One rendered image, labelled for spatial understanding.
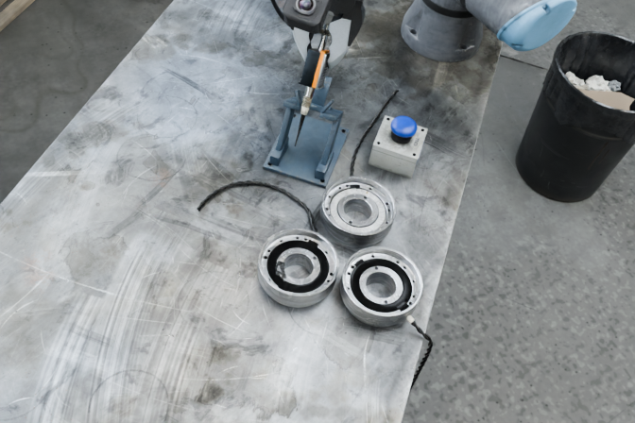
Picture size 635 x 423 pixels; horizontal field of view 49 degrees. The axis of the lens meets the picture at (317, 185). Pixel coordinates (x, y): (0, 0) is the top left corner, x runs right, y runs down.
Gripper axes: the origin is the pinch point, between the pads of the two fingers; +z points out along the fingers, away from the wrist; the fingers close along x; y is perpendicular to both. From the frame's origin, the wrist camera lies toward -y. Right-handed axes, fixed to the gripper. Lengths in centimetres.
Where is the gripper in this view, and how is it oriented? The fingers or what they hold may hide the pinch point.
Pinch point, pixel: (317, 59)
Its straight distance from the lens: 92.6
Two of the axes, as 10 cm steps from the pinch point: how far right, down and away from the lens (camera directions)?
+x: -9.5, -3.0, 1.1
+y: 3.0, -7.1, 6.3
